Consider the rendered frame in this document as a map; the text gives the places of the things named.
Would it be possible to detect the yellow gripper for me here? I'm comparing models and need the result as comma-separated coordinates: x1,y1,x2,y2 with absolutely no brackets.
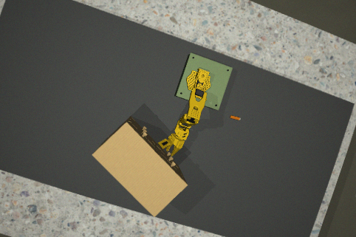
158,134,185,156

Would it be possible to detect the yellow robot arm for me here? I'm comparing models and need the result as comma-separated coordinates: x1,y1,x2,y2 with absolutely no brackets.
175,70,210,140

